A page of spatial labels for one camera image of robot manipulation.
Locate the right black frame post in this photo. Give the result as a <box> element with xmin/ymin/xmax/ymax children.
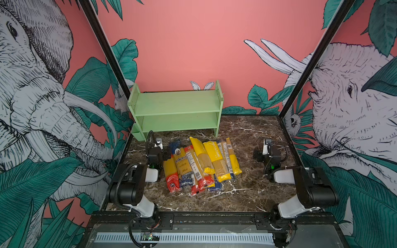
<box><xmin>278</xmin><ymin>0</ymin><xmax>355</xmax><ymax>119</ymax></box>

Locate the red spaghetti pack white label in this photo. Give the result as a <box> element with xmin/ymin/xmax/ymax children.
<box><xmin>184</xmin><ymin>145</ymin><xmax>215</xmax><ymax>196</ymax></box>

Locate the green wooden two-tier shelf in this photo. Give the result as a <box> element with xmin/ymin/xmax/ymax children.
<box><xmin>127</xmin><ymin>81</ymin><xmax>224</xmax><ymax>141</ymax></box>

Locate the yellow Pastatime spaghetti pack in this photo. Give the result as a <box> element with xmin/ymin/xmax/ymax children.
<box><xmin>203</xmin><ymin>141</ymin><xmax>231</xmax><ymax>182</ymax></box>

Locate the red yellow spaghetti pack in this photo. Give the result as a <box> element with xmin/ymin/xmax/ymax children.
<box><xmin>163</xmin><ymin>157</ymin><xmax>181</xmax><ymax>193</ymax></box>

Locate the yellow spaghetti pack white label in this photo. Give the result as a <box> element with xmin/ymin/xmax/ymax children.
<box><xmin>221</xmin><ymin>137</ymin><xmax>242</xmax><ymax>177</ymax></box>

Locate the blue Ankara spaghetti pack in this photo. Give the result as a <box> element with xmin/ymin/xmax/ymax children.
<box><xmin>169</xmin><ymin>140</ymin><xmax>194</xmax><ymax>188</ymax></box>

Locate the white perforated strip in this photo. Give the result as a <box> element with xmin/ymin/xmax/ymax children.
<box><xmin>94</xmin><ymin>232</ymin><xmax>274</xmax><ymax>245</ymax></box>

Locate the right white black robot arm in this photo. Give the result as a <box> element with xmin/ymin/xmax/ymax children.
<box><xmin>253</xmin><ymin>143</ymin><xmax>339</xmax><ymax>230</ymax></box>

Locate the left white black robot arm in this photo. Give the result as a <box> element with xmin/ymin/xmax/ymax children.
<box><xmin>105</xmin><ymin>130</ymin><xmax>165</xmax><ymax>229</ymax></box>

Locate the blue spaghetti pack underneath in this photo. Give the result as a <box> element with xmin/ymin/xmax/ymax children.
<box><xmin>208</xmin><ymin>182</ymin><xmax>223</xmax><ymax>192</ymax></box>

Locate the yellow spaghetti pack top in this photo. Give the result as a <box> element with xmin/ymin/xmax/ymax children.
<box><xmin>189</xmin><ymin>137</ymin><xmax>215</xmax><ymax>175</ymax></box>

